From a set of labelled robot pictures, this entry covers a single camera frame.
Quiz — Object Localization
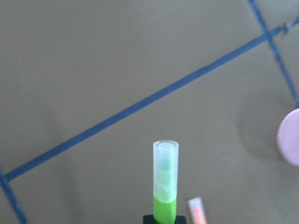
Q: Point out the orange highlighter pen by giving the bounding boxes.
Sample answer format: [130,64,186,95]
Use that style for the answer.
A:
[188,197,208,224]

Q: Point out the pink mesh pen holder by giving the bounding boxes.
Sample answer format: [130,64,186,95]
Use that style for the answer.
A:
[277,109,299,167]

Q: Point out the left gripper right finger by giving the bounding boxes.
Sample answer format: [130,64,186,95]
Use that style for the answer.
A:
[175,216,187,224]

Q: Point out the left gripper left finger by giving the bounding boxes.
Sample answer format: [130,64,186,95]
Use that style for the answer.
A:
[142,215,155,224]

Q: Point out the green highlighter pen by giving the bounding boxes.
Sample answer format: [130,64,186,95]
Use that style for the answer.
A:
[153,140,179,224]

